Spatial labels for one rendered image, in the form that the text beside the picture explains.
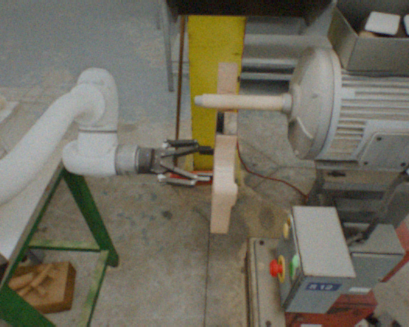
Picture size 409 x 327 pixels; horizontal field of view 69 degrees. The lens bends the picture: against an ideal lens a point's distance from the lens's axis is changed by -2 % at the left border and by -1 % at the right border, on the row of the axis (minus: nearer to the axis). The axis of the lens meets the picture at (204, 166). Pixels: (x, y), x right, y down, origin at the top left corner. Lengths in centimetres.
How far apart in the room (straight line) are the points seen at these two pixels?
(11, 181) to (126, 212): 155
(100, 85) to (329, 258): 66
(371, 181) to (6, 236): 96
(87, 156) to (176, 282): 112
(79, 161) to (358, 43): 69
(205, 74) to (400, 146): 118
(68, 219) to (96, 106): 145
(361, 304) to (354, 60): 84
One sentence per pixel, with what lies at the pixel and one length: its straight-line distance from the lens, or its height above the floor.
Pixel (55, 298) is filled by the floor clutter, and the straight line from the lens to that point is 178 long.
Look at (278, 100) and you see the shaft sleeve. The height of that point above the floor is 126.
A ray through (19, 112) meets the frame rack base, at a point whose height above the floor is 107.
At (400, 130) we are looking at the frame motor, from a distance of 69.
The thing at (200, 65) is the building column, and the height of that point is 88.
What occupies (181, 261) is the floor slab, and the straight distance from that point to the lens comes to 184.
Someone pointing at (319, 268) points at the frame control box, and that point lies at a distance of 62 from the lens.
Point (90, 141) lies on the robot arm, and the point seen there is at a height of 113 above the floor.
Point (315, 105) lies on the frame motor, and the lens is 63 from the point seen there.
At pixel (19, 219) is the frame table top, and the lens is 102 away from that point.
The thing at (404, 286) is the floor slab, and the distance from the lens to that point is 209.
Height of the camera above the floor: 165
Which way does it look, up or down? 46 degrees down
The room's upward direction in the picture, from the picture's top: straight up
